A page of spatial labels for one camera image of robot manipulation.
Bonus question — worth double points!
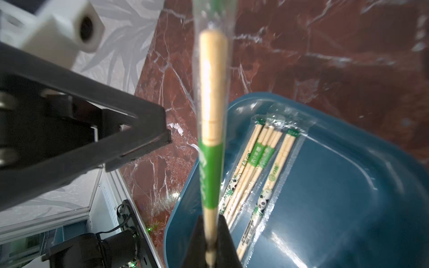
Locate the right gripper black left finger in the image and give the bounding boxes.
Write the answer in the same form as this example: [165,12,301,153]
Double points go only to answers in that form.
[181,216,206,268]

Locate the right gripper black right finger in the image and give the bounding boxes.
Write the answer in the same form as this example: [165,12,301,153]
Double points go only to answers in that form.
[216,215,242,268]

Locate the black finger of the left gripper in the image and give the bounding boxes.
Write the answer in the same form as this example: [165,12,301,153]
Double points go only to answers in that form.
[1,44,172,210]

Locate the teal storage box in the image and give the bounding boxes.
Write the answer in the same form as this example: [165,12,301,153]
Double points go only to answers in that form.
[163,92,429,268]

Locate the chopstick pair twelfth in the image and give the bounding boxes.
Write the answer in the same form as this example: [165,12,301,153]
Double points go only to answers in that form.
[192,1,237,268]

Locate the wrapped chopsticks in box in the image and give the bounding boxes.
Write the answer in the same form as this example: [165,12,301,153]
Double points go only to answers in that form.
[219,100,316,267]

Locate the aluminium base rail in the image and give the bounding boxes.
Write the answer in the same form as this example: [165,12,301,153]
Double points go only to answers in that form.
[0,167,165,268]

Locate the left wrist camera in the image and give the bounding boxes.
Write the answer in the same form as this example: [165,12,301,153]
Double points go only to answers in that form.
[1,0,105,69]

